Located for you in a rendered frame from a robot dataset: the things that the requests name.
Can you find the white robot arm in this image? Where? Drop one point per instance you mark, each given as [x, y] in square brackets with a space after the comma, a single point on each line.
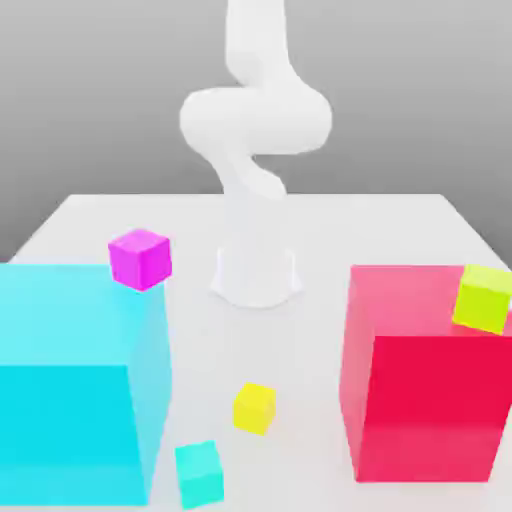
[256, 120]

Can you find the small magenta cube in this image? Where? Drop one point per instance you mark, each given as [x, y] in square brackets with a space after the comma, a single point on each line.
[140, 262]

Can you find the small yellow cube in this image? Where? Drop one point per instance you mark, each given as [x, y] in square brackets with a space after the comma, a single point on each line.
[254, 410]

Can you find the small turquoise cube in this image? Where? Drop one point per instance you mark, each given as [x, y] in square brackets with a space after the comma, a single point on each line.
[199, 474]

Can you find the small lime green cube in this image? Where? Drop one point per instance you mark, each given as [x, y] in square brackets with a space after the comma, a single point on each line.
[482, 302]

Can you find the large red box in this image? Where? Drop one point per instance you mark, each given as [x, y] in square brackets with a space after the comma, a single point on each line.
[432, 400]

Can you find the large cyan box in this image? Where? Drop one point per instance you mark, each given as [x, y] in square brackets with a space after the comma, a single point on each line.
[64, 400]

